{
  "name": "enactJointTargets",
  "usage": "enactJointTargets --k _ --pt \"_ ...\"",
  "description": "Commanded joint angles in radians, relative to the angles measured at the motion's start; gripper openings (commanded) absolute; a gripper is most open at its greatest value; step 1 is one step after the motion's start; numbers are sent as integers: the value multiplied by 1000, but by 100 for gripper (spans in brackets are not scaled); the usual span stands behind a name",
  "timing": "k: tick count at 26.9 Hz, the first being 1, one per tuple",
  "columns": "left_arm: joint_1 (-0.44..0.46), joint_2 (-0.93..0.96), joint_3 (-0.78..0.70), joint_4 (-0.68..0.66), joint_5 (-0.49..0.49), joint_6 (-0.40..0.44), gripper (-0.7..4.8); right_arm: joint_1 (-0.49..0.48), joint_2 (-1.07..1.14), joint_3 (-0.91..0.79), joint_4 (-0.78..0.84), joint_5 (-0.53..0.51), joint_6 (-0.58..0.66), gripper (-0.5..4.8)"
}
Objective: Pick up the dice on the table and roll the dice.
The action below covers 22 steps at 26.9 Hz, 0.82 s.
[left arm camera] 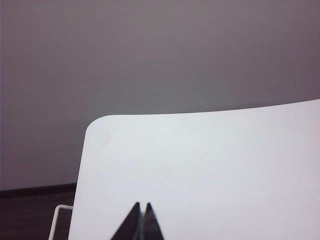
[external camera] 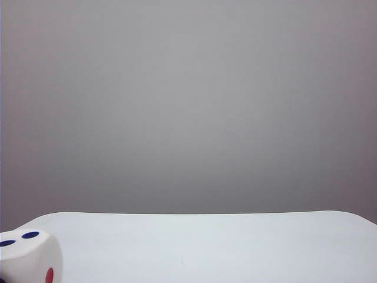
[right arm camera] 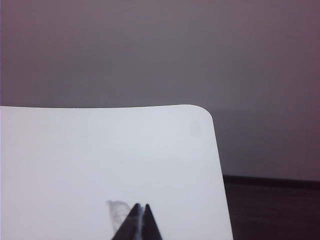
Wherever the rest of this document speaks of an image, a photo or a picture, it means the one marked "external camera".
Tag white dice with blue dots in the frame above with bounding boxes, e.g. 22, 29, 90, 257
0, 229, 64, 283

